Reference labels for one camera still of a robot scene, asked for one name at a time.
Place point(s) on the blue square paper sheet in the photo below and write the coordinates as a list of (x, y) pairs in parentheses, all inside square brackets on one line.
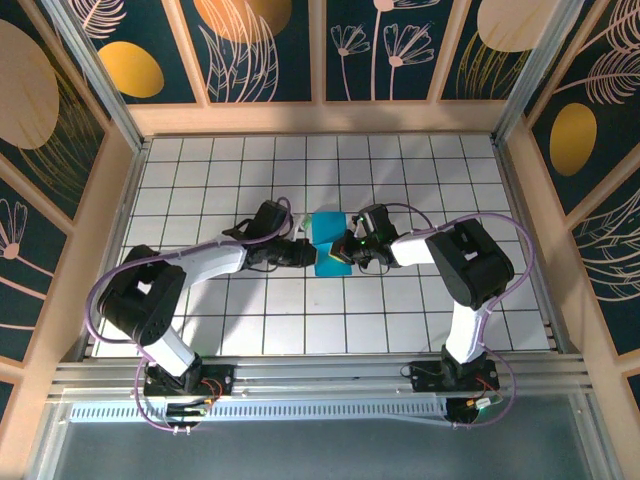
[(327, 227)]

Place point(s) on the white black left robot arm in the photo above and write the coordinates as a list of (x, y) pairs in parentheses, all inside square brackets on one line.
[(215, 260)]

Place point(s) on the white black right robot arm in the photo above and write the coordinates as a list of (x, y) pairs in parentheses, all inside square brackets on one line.
[(415, 250)]

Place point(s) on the aluminium mounting rail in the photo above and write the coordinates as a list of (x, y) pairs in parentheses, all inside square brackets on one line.
[(320, 375)]

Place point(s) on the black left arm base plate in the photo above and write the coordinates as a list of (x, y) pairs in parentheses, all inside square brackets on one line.
[(220, 377)]

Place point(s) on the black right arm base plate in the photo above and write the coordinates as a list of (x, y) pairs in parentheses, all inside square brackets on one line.
[(425, 380)]

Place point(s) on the aluminium table side rail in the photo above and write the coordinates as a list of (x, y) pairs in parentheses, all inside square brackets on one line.
[(126, 200), (516, 200)]

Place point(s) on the aluminium frame post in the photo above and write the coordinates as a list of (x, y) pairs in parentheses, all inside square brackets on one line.
[(532, 75), (100, 75)]

